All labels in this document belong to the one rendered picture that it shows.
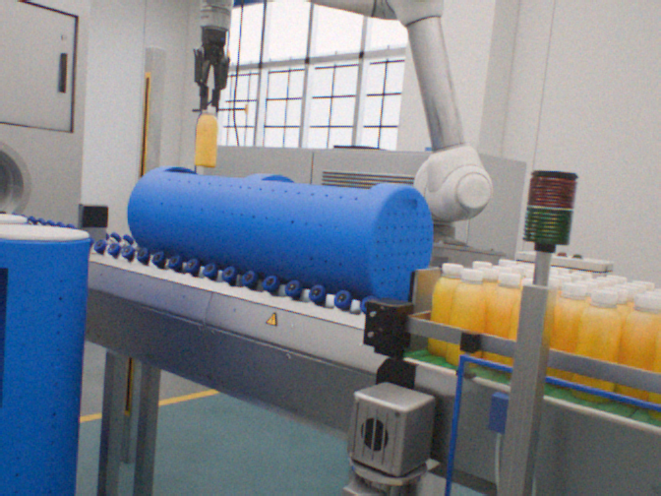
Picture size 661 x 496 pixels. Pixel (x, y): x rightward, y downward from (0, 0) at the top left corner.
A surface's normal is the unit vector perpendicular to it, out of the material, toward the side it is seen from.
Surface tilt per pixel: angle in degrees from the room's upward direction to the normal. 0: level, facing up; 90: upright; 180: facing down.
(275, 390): 109
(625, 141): 90
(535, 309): 90
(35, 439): 90
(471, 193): 92
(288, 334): 70
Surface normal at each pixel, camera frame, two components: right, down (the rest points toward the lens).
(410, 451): 0.78, 0.14
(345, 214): -0.50, -0.44
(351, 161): -0.68, 0.01
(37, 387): 0.62, 0.14
